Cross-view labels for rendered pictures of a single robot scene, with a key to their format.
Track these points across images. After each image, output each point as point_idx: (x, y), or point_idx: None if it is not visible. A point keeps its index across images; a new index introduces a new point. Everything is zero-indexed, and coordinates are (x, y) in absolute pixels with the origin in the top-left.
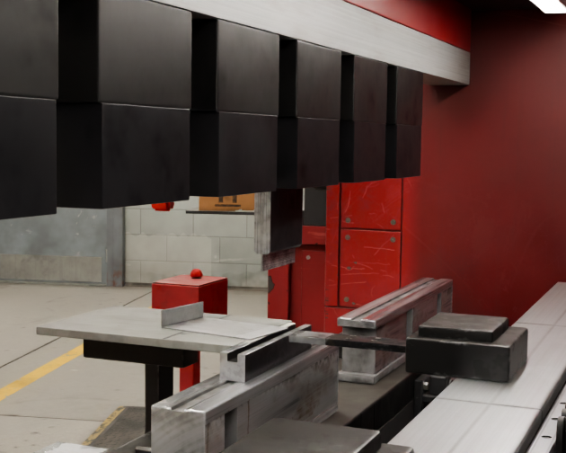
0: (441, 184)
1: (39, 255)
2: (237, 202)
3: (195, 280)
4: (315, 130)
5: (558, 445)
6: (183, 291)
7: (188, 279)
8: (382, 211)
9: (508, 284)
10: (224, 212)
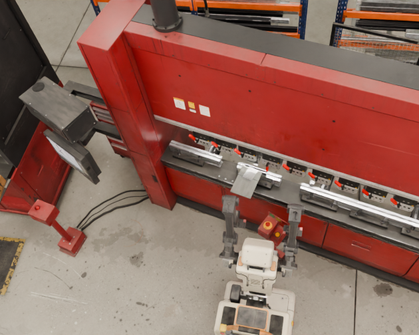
0: (161, 129)
1: None
2: (2, 185)
3: (44, 208)
4: None
5: None
6: (52, 211)
7: (41, 210)
8: (155, 144)
9: (171, 131)
10: (4, 191)
